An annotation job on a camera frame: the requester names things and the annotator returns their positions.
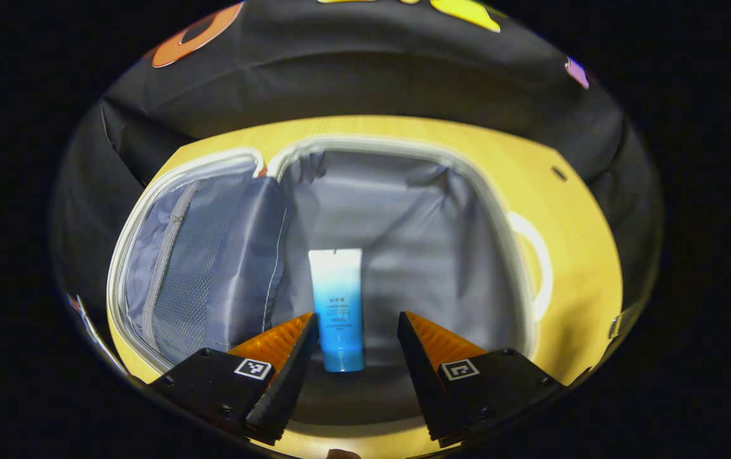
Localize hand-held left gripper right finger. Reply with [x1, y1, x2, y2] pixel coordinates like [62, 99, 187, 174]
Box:
[397, 311, 567, 448]

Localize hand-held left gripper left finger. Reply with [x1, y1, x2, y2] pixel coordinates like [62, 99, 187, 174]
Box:
[149, 312, 320, 446]

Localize white blue cream tube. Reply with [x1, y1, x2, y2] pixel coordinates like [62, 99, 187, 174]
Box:
[308, 248, 365, 373]

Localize black backdrop cloth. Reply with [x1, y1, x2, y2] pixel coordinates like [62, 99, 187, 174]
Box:
[50, 0, 663, 319]

